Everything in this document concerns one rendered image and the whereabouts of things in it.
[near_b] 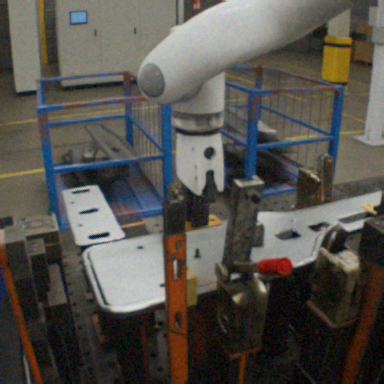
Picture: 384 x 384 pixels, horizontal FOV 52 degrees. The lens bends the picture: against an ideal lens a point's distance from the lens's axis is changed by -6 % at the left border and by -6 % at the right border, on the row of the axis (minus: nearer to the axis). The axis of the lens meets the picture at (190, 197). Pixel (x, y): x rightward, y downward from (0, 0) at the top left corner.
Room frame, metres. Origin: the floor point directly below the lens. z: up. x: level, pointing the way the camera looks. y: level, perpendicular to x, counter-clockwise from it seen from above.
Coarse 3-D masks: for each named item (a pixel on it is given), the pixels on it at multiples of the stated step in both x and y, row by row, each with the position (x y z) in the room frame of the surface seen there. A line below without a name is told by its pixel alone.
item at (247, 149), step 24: (288, 72) 3.59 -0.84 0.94; (336, 96) 2.95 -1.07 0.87; (336, 120) 2.93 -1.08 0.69; (240, 144) 2.77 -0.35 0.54; (264, 144) 2.71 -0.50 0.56; (288, 144) 2.77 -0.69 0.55; (336, 144) 2.94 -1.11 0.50; (240, 168) 3.14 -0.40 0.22; (264, 168) 3.12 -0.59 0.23; (288, 168) 3.31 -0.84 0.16; (264, 192) 2.73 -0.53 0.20; (288, 192) 2.78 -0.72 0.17
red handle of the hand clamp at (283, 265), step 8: (240, 264) 0.50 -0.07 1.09; (248, 264) 0.48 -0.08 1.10; (256, 264) 0.46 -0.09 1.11; (264, 264) 0.44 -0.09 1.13; (272, 264) 0.42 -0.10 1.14; (280, 264) 0.41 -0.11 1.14; (288, 264) 0.41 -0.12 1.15; (232, 272) 0.51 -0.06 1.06; (240, 272) 0.49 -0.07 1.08; (248, 272) 0.47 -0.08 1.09; (256, 272) 0.46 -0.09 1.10; (264, 272) 0.43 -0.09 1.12; (272, 272) 0.42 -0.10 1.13; (280, 272) 0.41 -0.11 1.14; (288, 272) 0.41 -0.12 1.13
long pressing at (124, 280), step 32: (224, 224) 0.78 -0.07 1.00; (288, 224) 0.78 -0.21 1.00; (352, 224) 0.77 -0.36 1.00; (96, 256) 0.65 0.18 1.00; (128, 256) 0.65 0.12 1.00; (160, 256) 0.65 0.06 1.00; (192, 256) 0.65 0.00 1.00; (256, 256) 0.65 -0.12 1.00; (288, 256) 0.65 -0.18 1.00; (96, 288) 0.56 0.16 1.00; (128, 288) 0.55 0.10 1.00; (160, 288) 0.56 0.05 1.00
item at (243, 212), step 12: (228, 180) 0.53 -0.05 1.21; (240, 180) 0.52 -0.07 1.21; (252, 180) 0.50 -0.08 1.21; (240, 192) 0.49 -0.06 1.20; (252, 192) 0.49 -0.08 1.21; (240, 204) 0.49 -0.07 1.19; (252, 204) 0.50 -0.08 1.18; (228, 216) 0.51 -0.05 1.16; (240, 216) 0.50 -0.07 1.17; (252, 216) 0.50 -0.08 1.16; (228, 228) 0.51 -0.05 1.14; (240, 228) 0.50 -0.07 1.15; (252, 228) 0.51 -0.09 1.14; (228, 240) 0.51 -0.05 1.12; (240, 240) 0.50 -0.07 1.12; (252, 240) 0.51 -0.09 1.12; (228, 252) 0.51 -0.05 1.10; (240, 252) 0.51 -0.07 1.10; (228, 264) 0.51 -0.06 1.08; (228, 276) 0.51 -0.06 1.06; (240, 276) 0.53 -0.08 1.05
